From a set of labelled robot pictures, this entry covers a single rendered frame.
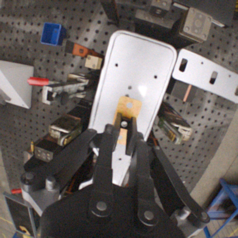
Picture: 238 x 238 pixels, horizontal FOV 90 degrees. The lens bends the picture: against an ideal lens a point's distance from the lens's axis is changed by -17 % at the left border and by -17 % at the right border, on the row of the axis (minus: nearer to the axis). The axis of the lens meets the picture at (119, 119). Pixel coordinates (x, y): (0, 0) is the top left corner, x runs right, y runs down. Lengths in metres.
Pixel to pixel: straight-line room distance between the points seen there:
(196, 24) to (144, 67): 0.20
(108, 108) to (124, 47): 0.21
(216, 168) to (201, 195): 0.54
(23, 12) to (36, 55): 0.29
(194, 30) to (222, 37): 0.50
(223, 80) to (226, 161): 1.84
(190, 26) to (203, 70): 0.16
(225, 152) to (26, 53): 2.33
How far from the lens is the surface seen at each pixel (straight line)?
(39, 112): 0.99
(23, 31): 1.03
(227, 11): 0.58
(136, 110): 0.23
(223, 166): 2.35
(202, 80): 0.53
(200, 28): 0.47
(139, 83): 0.47
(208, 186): 2.50
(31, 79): 0.41
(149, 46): 0.48
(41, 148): 0.51
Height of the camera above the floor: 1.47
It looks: 70 degrees down
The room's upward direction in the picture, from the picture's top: 168 degrees counter-clockwise
